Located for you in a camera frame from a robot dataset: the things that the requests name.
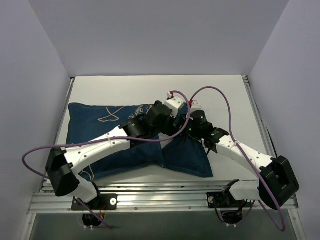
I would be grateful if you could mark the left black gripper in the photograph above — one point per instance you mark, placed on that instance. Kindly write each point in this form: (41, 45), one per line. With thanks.
(172, 121)

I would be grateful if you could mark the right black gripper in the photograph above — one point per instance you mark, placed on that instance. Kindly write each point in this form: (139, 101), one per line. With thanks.
(187, 127)

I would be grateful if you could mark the blue fish-print pillowcase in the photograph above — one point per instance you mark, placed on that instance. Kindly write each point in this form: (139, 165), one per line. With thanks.
(88, 122)

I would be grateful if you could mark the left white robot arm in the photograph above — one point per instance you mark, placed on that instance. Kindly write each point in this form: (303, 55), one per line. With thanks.
(65, 163)

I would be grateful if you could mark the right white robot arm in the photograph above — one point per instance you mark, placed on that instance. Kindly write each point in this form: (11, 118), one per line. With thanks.
(276, 181)

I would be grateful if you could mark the white pillow insert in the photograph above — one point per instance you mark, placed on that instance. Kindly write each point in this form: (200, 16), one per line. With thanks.
(164, 138)

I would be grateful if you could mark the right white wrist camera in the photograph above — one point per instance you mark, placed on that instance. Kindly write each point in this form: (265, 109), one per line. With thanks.
(194, 106)

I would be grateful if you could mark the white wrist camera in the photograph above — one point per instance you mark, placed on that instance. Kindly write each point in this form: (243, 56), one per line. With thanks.
(174, 103)
(194, 106)

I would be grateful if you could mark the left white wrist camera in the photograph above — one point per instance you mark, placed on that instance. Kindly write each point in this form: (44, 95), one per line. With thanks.
(174, 103)

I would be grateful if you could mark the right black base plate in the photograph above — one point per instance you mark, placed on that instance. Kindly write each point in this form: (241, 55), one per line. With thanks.
(222, 200)

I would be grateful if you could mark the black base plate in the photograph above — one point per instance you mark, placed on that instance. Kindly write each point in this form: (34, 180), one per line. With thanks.
(103, 202)
(222, 200)

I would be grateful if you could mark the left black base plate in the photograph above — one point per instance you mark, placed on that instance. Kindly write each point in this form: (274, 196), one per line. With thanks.
(103, 202)

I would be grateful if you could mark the aluminium mounting rail frame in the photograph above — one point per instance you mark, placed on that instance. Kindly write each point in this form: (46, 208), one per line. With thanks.
(155, 191)

